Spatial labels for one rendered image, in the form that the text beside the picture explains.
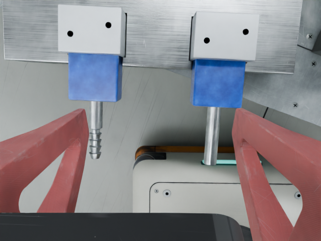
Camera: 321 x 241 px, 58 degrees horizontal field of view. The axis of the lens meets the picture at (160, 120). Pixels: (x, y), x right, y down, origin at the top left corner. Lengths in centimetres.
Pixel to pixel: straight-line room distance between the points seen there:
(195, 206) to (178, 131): 34
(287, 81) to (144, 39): 17
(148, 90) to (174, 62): 86
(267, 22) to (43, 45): 20
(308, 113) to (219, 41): 16
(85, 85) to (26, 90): 98
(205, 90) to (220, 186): 69
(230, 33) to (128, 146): 95
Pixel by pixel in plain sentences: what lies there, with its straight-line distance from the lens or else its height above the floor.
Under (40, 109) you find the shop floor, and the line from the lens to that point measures 122.
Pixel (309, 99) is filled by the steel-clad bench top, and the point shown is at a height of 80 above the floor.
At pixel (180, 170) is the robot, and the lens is 90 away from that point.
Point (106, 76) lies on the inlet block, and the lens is 25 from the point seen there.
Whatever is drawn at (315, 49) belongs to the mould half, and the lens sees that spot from 35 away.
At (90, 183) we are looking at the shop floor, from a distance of 124.
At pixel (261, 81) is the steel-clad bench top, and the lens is 34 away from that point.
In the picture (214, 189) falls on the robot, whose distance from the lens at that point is 92.
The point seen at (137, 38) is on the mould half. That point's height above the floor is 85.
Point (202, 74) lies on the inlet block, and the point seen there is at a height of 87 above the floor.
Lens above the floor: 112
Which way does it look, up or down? 81 degrees down
